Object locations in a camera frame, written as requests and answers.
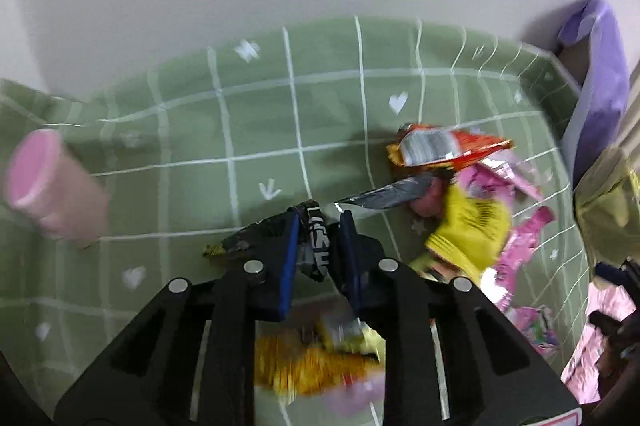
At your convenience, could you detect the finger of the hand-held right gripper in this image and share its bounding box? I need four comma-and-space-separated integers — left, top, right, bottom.
595, 258, 640, 287

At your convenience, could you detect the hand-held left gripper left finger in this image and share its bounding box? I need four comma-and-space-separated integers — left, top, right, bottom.
55, 212, 301, 426

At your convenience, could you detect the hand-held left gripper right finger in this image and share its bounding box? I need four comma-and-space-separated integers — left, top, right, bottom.
335, 211, 583, 426

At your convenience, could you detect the black foil wrapper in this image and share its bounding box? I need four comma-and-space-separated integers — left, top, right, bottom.
202, 173, 437, 284

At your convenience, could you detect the bin with yellow bag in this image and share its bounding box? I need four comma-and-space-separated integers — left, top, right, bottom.
574, 146, 640, 267

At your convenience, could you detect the pink green wrapper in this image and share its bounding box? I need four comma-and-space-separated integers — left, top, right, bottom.
505, 303, 558, 352

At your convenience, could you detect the pink snack wrapper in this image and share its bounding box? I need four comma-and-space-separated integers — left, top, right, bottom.
482, 206, 557, 307

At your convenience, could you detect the yellow red snack wrapper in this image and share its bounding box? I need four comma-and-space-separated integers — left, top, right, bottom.
255, 311, 386, 397

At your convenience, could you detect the pink floral cloth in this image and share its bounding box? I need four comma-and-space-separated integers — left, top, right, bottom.
560, 286, 640, 404

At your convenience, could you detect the green checked tablecloth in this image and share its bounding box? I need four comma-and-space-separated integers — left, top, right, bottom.
0, 16, 591, 426

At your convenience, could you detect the purple cloth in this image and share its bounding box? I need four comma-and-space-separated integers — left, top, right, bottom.
556, 0, 632, 187

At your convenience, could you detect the pink cup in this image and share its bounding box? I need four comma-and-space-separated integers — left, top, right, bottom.
4, 128, 111, 247

